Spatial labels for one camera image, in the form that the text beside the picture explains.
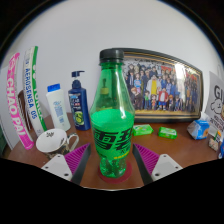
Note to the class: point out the framed group picture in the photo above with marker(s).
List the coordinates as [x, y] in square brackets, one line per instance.
[160, 83]

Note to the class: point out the dark blue pump bottle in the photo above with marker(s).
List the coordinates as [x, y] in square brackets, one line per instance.
[79, 106]

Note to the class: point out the blue white tissue pack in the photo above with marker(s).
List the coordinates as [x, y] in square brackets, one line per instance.
[198, 128]

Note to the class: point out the small patterned box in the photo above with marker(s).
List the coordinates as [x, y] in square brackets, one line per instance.
[215, 141]

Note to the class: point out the white bottle with blue cap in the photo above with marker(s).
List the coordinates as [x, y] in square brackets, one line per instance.
[59, 110]

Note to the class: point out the pink shuttlecock tube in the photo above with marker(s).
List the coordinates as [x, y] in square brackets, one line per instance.
[18, 110]

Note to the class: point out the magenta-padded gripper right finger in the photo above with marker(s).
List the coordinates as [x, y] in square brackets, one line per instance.
[146, 159]

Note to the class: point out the white patterned mug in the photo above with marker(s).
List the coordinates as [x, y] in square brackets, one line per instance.
[51, 141]

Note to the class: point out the green plastic drink bottle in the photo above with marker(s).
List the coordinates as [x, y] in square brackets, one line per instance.
[111, 133]

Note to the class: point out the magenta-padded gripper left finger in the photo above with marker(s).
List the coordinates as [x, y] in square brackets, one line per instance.
[76, 159]

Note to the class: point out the white green-blue shuttlecock tube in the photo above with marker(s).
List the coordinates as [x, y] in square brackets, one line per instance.
[33, 96]

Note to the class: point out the flat round red coaster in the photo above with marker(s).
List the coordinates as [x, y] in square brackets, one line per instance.
[128, 173]

